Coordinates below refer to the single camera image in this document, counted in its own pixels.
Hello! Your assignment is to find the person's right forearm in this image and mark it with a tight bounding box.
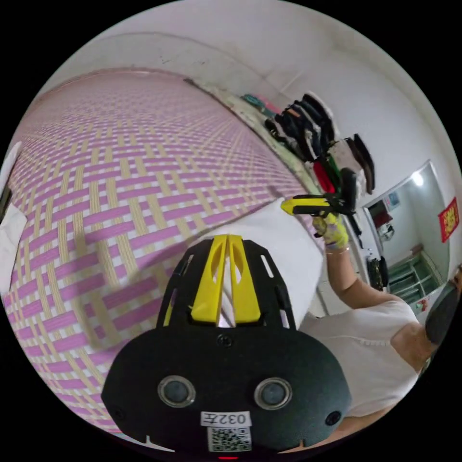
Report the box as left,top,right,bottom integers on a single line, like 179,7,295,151
324,244,395,312

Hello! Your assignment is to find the pile of clothes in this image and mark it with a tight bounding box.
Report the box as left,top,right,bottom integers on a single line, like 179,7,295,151
0,141,29,286

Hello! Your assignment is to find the white short-sleeve shirt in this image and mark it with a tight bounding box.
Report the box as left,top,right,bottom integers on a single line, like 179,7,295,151
196,197,324,328

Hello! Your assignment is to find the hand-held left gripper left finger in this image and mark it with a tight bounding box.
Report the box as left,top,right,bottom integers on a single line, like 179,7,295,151
190,235,227,321

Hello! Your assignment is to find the green shelf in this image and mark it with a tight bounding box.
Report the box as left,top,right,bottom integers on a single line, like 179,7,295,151
389,252,442,301

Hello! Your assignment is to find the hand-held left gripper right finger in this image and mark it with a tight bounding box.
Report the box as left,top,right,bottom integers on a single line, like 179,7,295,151
228,234,261,322

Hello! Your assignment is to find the red paper wall decoration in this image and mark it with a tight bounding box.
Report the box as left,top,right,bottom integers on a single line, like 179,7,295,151
437,197,460,244

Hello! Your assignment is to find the black bag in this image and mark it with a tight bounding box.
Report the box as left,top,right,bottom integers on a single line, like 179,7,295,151
366,255,390,290

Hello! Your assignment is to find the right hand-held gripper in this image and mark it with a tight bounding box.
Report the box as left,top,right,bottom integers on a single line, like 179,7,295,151
281,190,354,218

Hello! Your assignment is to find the person's body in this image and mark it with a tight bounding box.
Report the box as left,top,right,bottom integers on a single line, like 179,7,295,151
298,265,462,454

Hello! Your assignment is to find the person's right hand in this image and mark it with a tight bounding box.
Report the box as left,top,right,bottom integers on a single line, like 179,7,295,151
312,212,350,250

